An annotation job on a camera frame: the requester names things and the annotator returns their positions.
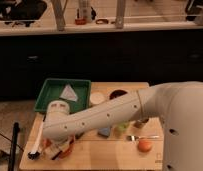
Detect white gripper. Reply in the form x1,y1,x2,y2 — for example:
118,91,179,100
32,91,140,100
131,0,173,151
44,137,74,154

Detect red bowl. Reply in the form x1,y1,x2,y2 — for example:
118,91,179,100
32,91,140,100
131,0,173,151
43,139,75,160

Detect brown board eraser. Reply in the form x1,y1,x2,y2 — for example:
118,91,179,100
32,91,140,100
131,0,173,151
47,144,69,160

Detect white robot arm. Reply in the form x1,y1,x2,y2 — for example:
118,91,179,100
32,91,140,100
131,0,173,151
43,82,203,171

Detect dark brown bowl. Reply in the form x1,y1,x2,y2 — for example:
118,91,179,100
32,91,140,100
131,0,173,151
109,90,127,100

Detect green cucumber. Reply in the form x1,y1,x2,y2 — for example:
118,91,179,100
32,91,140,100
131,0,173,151
75,132,84,139

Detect black pole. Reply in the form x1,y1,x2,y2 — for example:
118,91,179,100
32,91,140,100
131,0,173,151
8,122,20,171

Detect blue sponge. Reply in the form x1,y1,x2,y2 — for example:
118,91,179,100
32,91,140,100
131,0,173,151
98,126,111,137

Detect grey folded cloth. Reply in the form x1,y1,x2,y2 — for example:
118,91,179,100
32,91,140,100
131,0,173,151
60,84,78,101

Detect green plastic tray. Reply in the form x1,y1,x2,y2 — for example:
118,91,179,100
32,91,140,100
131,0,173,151
34,78,91,114

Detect white cup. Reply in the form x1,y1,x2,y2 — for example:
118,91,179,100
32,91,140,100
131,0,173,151
90,92,105,106

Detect green plastic cup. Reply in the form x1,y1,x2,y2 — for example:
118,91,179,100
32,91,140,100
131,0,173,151
116,122,129,133

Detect metal spoon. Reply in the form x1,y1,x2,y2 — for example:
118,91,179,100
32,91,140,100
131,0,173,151
126,135,159,141

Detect metal cup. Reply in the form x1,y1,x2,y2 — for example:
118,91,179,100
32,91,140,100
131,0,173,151
134,118,149,129

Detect orange fruit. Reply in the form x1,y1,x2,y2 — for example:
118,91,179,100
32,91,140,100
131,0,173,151
137,139,152,153

